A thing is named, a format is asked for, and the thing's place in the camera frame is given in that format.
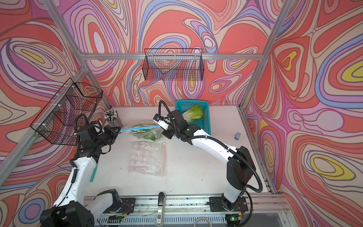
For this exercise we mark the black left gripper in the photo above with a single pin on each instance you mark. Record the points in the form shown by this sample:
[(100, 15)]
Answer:
[(108, 130)]

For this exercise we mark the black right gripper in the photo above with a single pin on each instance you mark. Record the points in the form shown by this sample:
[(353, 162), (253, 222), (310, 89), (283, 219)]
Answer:
[(168, 134)]

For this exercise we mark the light green chinese cabbage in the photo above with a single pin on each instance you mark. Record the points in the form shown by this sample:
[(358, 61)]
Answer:
[(193, 114)]

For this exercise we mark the dark green bagged cabbage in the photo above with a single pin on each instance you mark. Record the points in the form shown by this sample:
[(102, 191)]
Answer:
[(147, 133)]

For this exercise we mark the pink-zip clear zip-top bag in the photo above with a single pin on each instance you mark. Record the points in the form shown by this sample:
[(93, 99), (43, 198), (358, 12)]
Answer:
[(147, 158)]

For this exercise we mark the blue-zip clear zip-top bag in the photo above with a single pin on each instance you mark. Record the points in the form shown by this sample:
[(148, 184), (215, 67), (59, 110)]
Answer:
[(129, 129)]

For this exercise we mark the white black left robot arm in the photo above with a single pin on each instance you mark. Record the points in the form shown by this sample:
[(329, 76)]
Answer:
[(69, 209)]

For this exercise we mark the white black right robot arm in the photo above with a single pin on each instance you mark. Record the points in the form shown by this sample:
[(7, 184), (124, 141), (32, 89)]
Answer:
[(241, 173)]

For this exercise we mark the metal pen holder cup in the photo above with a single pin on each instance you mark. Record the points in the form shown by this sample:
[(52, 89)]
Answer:
[(112, 118)]

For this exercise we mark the teal plastic basket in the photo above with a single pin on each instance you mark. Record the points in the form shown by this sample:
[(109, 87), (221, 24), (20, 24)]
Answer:
[(184, 105)]

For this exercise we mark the green marker pen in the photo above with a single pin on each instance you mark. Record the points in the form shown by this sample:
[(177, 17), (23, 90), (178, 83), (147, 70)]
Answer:
[(93, 174)]

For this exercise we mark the small grey blue object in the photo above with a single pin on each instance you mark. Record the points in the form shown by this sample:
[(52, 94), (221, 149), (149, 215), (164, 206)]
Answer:
[(237, 136)]

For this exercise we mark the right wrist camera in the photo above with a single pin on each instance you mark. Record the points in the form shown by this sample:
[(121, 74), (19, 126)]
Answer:
[(164, 124)]

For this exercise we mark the black wire basket left wall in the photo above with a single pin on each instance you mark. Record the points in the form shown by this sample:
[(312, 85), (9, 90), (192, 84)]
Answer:
[(55, 123)]

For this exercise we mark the black wire basket wall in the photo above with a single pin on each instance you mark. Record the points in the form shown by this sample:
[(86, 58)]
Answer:
[(55, 123), (173, 64)]

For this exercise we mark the black wire basket back wall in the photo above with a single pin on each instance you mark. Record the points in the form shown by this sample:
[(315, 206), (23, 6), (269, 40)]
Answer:
[(173, 64)]

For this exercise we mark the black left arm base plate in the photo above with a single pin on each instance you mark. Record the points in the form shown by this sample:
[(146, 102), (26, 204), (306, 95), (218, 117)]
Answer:
[(127, 206)]

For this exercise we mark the black silver centre bracket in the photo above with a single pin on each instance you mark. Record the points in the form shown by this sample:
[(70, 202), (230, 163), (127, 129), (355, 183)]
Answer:
[(160, 209)]

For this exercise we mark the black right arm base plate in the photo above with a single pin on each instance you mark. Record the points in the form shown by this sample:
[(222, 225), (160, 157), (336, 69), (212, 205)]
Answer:
[(221, 204)]

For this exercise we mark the aluminium front table rail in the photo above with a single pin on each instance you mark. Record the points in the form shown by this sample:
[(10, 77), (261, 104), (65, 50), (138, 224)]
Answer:
[(197, 204)]

